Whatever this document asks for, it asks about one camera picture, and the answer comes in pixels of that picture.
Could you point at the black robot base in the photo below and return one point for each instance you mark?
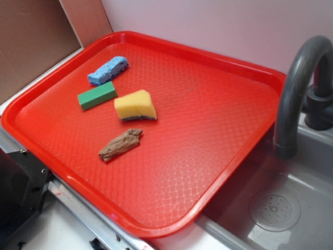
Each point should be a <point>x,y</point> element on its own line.
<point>24,180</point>

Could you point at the brown wood chip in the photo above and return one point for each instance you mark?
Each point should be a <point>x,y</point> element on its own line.
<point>121,144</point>

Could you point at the yellow sponge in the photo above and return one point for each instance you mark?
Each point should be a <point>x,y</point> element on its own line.
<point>137,105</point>

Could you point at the red plastic tray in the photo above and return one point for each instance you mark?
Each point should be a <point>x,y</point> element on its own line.
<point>212,110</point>

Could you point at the green rectangular block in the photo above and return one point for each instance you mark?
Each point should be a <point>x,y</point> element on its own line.
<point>97,95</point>

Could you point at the blue sponge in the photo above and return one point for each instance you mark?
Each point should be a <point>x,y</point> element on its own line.
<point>108,71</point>

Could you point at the grey toy sink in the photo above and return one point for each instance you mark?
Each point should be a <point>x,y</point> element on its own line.
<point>271,203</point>

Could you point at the grey toy faucet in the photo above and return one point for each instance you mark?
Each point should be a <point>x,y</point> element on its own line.
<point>307,89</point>

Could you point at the brown cardboard panel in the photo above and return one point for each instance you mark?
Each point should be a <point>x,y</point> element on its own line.
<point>38,35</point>

